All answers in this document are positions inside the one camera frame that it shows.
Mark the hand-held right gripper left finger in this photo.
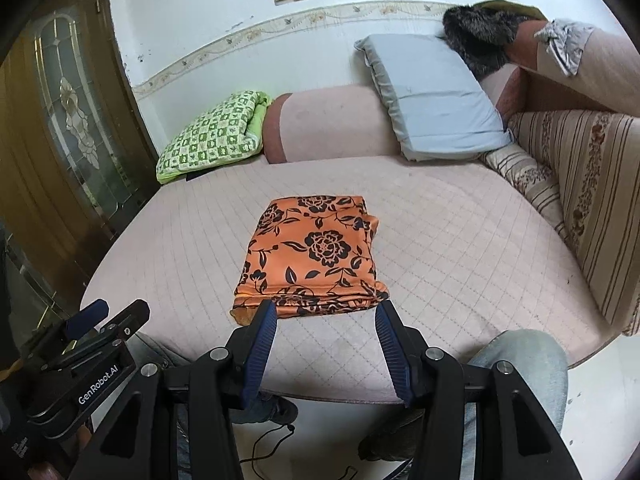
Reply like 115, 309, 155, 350
67, 299, 279, 480

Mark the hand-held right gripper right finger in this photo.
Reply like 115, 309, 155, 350
375, 301, 576, 480

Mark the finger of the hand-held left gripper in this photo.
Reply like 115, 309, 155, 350
97, 300, 151, 343
64, 299, 110, 342

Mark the orange floral cloth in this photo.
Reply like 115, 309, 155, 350
230, 195, 390, 326

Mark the person's left shoe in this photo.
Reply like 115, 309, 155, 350
230, 392, 299, 426

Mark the person's shoe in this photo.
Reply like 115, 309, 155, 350
230, 392, 299, 426
357, 410, 426, 463

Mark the person's right shoe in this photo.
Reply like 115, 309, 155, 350
357, 410, 426, 463

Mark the pink quilted bed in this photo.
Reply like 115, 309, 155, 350
80, 152, 623, 406

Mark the person's right leg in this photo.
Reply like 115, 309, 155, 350
460, 329, 570, 480

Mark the wooden glass door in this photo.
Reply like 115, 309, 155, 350
0, 0, 161, 311

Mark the green checkered blanket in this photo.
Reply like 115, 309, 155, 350
156, 90, 273, 185

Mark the striped floral cushion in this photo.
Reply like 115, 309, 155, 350
482, 142, 568, 241

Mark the pink bolster cushion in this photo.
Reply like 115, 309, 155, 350
262, 85, 401, 165

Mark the light blue pillow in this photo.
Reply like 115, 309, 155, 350
354, 34, 513, 162

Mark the striped floral sofa backrest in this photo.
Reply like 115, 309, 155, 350
507, 109, 640, 337

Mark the dark fur garment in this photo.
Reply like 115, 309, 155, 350
442, 0, 548, 81

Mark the brown cushion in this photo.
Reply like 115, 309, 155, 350
501, 20, 548, 73

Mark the grey crumpled cloth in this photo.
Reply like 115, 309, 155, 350
534, 18, 596, 77

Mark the pink sofa back cover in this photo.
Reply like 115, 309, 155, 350
537, 25, 640, 118

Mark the black cable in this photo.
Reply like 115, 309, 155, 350
250, 422, 358, 480

